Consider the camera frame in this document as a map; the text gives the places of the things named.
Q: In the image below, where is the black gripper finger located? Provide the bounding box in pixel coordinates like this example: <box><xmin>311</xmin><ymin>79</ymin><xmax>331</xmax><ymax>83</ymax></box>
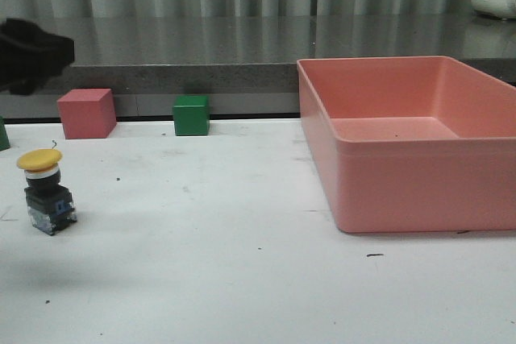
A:
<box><xmin>1</xmin><ymin>18</ymin><xmax>75</xmax><ymax>95</ymax></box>

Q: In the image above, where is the yellow push button switch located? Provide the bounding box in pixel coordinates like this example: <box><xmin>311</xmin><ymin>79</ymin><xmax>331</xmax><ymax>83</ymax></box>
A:
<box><xmin>16</xmin><ymin>148</ymin><xmax>77</xmax><ymax>235</ymax></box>

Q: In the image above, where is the far pink cube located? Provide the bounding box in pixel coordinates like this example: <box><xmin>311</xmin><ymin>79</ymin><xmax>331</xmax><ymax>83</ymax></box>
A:
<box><xmin>57</xmin><ymin>89</ymin><xmax>117</xmax><ymax>139</ymax></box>

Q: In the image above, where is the left green cube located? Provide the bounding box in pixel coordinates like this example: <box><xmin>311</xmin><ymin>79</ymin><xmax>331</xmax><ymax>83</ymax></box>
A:
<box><xmin>0</xmin><ymin>117</ymin><xmax>10</xmax><ymax>151</ymax></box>

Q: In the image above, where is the green cube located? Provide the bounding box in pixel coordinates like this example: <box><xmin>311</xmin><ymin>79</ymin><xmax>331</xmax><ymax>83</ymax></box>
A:
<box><xmin>173</xmin><ymin>95</ymin><xmax>210</xmax><ymax>136</ymax></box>
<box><xmin>0</xmin><ymin>117</ymin><xmax>10</xmax><ymax>151</ymax></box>

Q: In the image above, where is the right green cube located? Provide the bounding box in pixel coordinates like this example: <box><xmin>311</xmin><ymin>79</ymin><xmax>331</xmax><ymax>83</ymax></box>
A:
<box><xmin>173</xmin><ymin>95</ymin><xmax>210</xmax><ymax>136</ymax></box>

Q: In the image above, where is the dark stone counter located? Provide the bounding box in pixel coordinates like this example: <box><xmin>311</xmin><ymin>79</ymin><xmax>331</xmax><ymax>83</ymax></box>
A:
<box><xmin>1</xmin><ymin>14</ymin><xmax>515</xmax><ymax>122</ymax></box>

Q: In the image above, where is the pink plastic bin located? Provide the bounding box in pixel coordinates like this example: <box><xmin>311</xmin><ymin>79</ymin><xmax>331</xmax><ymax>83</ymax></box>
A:
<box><xmin>298</xmin><ymin>56</ymin><xmax>515</xmax><ymax>233</ymax></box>

